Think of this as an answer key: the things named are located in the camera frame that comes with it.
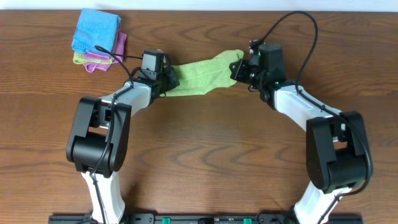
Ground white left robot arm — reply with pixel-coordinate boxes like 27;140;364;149
66;50;180;223

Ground purple folded cloth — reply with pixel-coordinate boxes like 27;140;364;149
83;28;127;73

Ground blue folded cloth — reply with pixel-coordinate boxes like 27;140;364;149
72;8;121;54

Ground green folded cloth in stack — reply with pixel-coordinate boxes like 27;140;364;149
73;52;113;65

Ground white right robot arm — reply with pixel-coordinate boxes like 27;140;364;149
229;44;373;223

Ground green microfiber cloth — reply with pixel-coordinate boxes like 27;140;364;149
166;50;244;96

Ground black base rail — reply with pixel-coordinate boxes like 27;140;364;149
48;213;364;224

